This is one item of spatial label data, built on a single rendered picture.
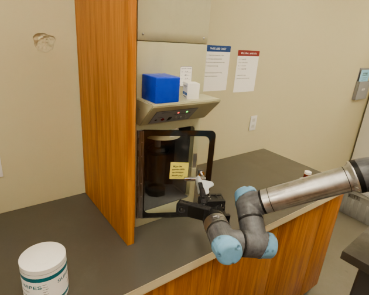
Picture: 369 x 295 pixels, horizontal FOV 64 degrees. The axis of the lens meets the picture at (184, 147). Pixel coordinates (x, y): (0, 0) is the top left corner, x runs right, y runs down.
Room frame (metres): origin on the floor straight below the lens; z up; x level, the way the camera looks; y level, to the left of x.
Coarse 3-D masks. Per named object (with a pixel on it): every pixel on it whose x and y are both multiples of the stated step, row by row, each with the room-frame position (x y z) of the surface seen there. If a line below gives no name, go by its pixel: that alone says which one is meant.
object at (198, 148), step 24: (144, 144) 1.07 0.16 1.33; (168, 144) 1.09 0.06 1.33; (192, 144) 1.11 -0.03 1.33; (144, 168) 1.07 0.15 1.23; (168, 168) 1.09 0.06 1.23; (192, 168) 1.11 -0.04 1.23; (144, 192) 1.07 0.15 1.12; (168, 192) 1.09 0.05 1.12; (192, 192) 1.11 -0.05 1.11; (144, 216) 1.07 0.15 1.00; (168, 216) 1.09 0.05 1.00
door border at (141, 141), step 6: (138, 138) 1.06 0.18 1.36; (138, 150) 1.06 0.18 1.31; (138, 156) 1.06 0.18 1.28; (138, 168) 1.06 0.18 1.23; (138, 174) 1.06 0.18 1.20; (138, 186) 1.06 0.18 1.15; (138, 192) 1.07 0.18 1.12; (138, 198) 1.07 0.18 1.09; (138, 204) 1.07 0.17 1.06; (138, 210) 1.07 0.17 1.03; (138, 216) 1.07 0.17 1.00
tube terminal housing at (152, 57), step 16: (144, 48) 1.09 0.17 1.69; (160, 48) 1.13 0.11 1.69; (176, 48) 1.17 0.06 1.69; (192, 48) 1.22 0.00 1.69; (144, 64) 1.09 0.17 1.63; (160, 64) 1.13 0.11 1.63; (176, 64) 1.18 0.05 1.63; (192, 64) 1.22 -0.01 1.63; (192, 80) 1.23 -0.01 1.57; (144, 128) 1.09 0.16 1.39; (160, 128) 1.14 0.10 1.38; (192, 128) 1.28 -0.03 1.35
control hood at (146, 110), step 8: (200, 96) 1.20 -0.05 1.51; (208, 96) 1.22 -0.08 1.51; (144, 104) 1.02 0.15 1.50; (152, 104) 0.99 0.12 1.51; (160, 104) 1.00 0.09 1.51; (168, 104) 1.02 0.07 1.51; (176, 104) 1.04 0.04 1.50; (184, 104) 1.07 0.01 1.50; (192, 104) 1.09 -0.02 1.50; (200, 104) 1.12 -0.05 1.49; (208, 104) 1.15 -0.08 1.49; (216, 104) 1.18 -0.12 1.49; (136, 112) 1.07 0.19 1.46; (144, 112) 1.02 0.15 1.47; (152, 112) 1.01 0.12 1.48; (200, 112) 1.19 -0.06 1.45; (208, 112) 1.22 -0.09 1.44; (136, 120) 1.07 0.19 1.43; (144, 120) 1.03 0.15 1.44
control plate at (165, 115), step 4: (192, 108) 1.12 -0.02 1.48; (196, 108) 1.13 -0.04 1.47; (156, 112) 1.02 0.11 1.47; (160, 112) 1.03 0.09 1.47; (164, 112) 1.04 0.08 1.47; (168, 112) 1.06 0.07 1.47; (172, 112) 1.07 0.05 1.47; (176, 112) 1.09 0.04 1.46; (180, 112) 1.10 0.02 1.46; (184, 112) 1.12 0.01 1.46; (188, 112) 1.13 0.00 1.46; (192, 112) 1.15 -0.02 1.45; (156, 116) 1.05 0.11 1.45; (160, 116) 1.06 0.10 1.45; (164, 116) 1.07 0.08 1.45; (168, 116) 1.09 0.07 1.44; (176, 116) 1.12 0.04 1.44; (188, 116) 1.17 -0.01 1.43; (152, 120) 1.06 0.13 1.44; (160, 120) 1.08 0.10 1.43; (164, 120) 1.10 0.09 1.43; (168, 120) 1.11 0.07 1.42; (172, 120) 1.13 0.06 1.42; (176, 120) 1.15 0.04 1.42
